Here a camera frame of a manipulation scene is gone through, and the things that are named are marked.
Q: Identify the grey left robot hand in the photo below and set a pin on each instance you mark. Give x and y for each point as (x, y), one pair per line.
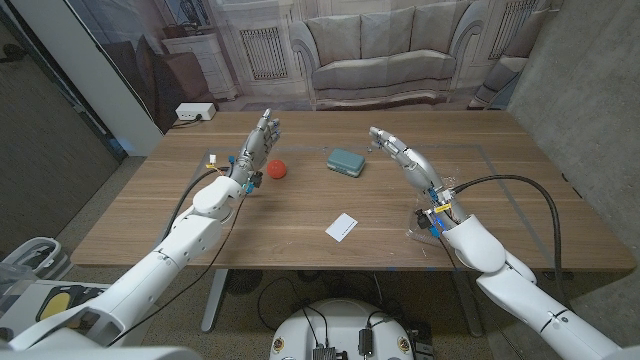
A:
(257, 147)

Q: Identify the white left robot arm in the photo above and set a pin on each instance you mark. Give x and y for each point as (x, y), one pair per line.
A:
(200, 235)

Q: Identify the white power strip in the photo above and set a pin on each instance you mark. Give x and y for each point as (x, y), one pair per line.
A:
(195, 111)

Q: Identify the white table leg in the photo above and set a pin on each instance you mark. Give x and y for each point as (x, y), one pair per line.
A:
(470, 305)
(215, 300)

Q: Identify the printed living room backdrop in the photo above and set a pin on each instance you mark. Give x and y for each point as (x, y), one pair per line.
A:
(380, 50)

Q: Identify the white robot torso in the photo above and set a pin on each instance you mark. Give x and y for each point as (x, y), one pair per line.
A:
(340, 325)

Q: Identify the teal plastic case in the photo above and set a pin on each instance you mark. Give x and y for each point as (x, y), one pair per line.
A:
(346, 161)

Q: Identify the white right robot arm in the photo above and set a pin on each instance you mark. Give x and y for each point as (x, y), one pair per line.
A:
(475, 245)

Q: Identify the white card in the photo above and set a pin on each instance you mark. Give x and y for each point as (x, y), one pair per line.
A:
(342, 227)

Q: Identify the grey tape outline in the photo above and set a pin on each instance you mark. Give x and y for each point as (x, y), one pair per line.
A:
(450, 146)

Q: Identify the white device with yellow patch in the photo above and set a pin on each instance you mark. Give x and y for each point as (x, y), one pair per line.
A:
(55, 302)

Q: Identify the red ball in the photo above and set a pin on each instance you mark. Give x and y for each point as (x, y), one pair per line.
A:
(276, 169)

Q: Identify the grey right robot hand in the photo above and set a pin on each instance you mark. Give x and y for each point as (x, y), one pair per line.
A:
(412, 162)

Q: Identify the small white connector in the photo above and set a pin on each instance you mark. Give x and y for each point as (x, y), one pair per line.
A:
(212, 159)

